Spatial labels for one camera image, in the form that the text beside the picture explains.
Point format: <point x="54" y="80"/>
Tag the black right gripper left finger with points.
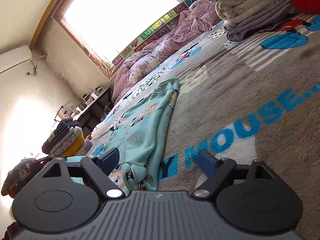
<point x="99" y="168"/>

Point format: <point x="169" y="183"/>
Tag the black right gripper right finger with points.
<point x="218" y="172"/>

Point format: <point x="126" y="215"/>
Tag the teal lion print garment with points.
<point x="139" y="134"/>

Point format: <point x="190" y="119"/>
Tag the red orange clothes pile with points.
<point x="21" y="174"/>

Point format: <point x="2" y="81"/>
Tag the lilac floral folded cloth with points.
<point x="84" y="148"/>

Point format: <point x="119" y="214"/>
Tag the yellow folded garment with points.
<point x="75" y="146"/>

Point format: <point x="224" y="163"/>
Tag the floral print folded garment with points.
<point x="65" y="145"/>

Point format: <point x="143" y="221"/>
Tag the dark wooden desk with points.
<point x="91" y="115"/>

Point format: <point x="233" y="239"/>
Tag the black white striped garment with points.
<point x="62" y="129"/>

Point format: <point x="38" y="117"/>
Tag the Mickey Mouse plush blanket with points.
<point x="255" y="99"/>

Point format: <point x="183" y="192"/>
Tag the white air conditioner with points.
<point x="14" y="57"/>

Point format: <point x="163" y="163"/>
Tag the colourful alphabet foam mat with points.
<point x="161" y="27"/>

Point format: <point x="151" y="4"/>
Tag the pink purple floral quilt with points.
<point x="199" y="18"/>

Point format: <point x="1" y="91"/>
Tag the grey purple folded blankets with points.
<point x="241" y="18"/>

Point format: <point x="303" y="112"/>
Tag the red plush item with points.
<point x="307" y="6"/>

